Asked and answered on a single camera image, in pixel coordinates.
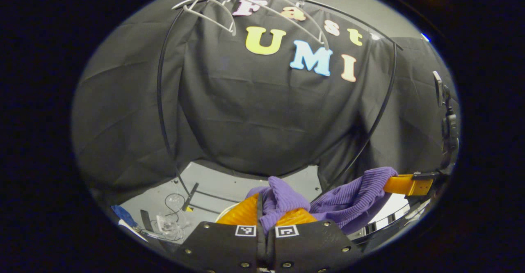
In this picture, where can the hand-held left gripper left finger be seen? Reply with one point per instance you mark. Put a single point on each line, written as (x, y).
(223, 248)

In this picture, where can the blue plastic bag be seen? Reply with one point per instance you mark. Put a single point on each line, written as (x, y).
(123, 215)

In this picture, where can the white hanger with crossbar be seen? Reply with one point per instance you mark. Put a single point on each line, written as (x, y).
(327, 43)

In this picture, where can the black metal clothes rack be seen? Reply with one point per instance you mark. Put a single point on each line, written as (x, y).
(190, 196)

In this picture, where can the white plastic hanger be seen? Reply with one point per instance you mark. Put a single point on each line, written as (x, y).
(234, 29)

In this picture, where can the black backdrop cloth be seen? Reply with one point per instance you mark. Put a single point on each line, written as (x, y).
(254, 113)

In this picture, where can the cream laundry hamper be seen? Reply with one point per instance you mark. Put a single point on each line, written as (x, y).
(224, 215)

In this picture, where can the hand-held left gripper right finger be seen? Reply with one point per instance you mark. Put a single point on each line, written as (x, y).
(311, 246)

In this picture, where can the clear plastic wrapper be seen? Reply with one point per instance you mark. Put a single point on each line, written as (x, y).
(170, 226)

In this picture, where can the purple knit jacket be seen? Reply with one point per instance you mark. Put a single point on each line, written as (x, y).
(283, 199)

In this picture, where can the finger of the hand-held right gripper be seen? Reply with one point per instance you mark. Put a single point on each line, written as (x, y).
(406, 185)

